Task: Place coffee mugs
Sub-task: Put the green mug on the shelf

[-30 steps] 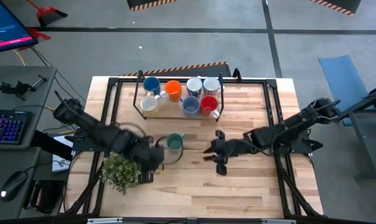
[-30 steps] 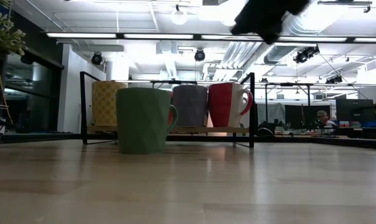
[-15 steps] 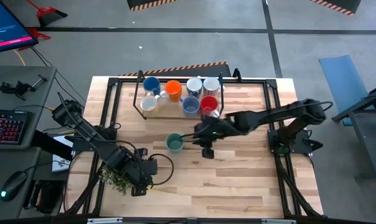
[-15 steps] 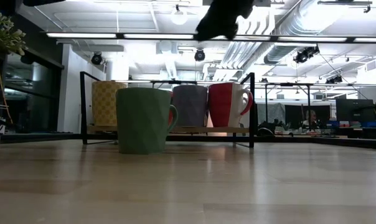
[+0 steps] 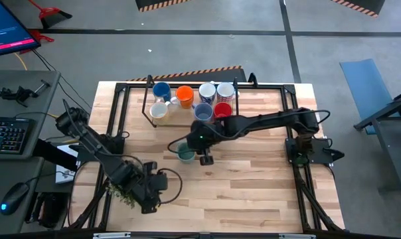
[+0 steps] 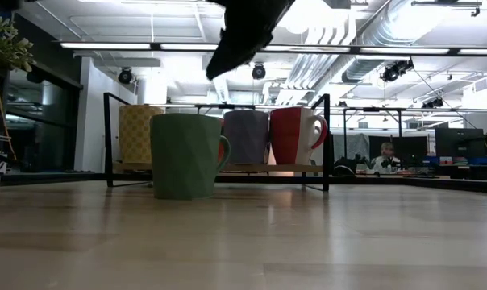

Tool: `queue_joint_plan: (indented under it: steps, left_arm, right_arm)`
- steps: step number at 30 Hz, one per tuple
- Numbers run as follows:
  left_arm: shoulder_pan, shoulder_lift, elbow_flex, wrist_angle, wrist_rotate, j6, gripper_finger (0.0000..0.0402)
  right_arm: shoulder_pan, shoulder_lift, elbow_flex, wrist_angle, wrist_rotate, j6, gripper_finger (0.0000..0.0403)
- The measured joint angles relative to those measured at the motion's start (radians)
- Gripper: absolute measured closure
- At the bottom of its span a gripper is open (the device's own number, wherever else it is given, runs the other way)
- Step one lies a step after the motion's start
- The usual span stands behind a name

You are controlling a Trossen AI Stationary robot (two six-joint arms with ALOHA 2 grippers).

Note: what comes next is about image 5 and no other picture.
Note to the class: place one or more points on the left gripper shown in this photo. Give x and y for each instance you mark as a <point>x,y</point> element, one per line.
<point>154,182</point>

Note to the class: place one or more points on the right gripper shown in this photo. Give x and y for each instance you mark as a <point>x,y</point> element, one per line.
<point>204,132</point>

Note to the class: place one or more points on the green faceted mug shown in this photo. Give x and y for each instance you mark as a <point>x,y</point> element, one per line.
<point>184,156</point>

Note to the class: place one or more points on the grey-blue mug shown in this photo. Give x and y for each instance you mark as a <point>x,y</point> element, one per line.
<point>204,112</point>

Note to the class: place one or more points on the cream white mug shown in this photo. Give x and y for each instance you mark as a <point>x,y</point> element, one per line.
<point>159,111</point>

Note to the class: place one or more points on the white mug blue floral print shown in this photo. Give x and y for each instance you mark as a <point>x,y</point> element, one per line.
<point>207,91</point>

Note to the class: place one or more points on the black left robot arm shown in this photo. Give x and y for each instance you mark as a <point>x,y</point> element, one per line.
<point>97,146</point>

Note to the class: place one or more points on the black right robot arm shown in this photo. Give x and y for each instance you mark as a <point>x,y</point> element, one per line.
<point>270,119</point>

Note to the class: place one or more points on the small green potted plant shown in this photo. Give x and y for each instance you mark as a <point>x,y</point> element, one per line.
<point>122,196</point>

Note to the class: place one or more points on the black-framed wooden shelf rack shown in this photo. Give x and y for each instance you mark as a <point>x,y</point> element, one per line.
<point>179,117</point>

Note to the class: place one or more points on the white mug red pattern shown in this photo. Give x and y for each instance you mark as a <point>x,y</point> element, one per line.
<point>225,90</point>

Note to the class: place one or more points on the dark blue mug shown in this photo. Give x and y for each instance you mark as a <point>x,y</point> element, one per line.
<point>161,90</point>

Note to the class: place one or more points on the white printed box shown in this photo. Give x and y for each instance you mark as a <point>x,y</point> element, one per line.
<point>65,174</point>

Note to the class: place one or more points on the black bag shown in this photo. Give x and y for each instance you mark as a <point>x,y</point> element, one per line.
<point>48,209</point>

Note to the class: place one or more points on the black computer mouse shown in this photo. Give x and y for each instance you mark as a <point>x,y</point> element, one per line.
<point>14,197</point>

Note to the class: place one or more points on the grey desk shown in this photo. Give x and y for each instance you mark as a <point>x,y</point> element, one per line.
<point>1,172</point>
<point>21,76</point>

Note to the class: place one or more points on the black keyboard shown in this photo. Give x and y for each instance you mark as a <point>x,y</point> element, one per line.
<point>8,134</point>

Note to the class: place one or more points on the black clamp tool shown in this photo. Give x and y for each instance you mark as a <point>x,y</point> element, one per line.
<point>19,94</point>

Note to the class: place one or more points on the blue floor mat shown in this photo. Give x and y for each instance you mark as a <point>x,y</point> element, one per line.
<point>363,86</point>

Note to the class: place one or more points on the grey metal side table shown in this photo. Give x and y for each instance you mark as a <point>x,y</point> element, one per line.
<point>396,149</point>

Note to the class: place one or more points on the red dustpan with brush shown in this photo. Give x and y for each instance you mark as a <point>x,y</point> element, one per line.
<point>51,13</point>

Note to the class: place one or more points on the computer monitor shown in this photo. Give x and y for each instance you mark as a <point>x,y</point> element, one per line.
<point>4,30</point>

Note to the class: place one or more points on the silver metal bracket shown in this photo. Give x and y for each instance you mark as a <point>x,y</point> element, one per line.
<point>296,236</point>
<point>111,236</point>

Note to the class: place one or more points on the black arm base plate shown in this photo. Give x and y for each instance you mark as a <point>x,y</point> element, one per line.
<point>320,156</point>
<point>117,146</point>

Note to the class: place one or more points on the black aluminium table frame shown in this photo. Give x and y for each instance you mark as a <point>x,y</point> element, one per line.
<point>263,86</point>

